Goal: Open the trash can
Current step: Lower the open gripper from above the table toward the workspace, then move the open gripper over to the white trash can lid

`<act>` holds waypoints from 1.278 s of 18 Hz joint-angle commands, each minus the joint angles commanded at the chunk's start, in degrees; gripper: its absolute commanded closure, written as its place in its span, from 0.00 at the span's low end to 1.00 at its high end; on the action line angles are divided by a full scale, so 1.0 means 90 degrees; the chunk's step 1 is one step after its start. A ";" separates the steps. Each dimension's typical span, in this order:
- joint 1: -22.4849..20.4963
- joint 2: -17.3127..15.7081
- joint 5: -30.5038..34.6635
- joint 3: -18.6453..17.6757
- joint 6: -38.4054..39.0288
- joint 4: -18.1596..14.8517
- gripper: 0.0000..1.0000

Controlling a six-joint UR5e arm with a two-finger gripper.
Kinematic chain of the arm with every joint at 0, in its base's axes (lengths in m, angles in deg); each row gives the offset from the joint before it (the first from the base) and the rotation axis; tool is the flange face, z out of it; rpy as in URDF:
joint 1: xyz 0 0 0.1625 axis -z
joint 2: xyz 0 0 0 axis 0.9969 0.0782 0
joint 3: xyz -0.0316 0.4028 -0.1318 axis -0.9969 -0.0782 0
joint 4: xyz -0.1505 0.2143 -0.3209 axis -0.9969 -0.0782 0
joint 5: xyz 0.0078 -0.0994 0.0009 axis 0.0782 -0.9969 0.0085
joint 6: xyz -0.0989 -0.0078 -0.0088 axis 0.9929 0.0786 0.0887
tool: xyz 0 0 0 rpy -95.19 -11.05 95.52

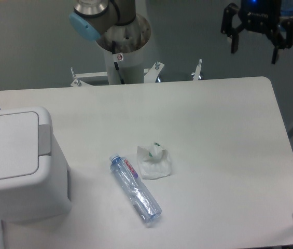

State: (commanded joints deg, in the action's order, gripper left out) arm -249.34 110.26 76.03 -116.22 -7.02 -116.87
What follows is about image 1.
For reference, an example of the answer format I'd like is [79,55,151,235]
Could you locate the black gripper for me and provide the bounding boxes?
[220,0,293,64]

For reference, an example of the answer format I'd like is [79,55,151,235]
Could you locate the white plastic trash can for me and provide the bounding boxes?
[0,107,72,222]

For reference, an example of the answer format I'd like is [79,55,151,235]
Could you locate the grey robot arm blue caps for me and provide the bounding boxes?
[69,1,293,64]

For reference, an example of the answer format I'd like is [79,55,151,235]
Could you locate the crumpled white plastic bag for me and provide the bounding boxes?
[136,142,172,180]

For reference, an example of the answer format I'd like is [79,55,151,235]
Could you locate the clear empty plastic bottle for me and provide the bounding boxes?
[109,154,162,224]

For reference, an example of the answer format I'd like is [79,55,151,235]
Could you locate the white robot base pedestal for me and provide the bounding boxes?
[71,49,164,87]

